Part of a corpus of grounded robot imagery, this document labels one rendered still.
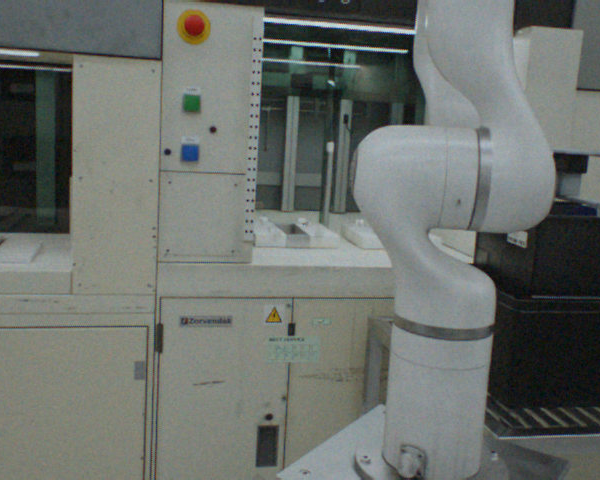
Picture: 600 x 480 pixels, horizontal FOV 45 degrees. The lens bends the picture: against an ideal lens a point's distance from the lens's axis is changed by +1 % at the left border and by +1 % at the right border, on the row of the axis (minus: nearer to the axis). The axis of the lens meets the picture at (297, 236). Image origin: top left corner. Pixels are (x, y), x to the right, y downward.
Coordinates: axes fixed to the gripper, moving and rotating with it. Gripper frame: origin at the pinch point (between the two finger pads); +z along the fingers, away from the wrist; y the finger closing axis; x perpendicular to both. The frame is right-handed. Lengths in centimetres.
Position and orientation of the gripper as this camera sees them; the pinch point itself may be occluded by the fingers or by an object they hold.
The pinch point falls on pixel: (568, 162)
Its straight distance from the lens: 128.9
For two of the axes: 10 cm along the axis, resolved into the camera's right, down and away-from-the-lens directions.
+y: 1.9, 1.7, -9.7
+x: 0.6, -9.9, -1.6
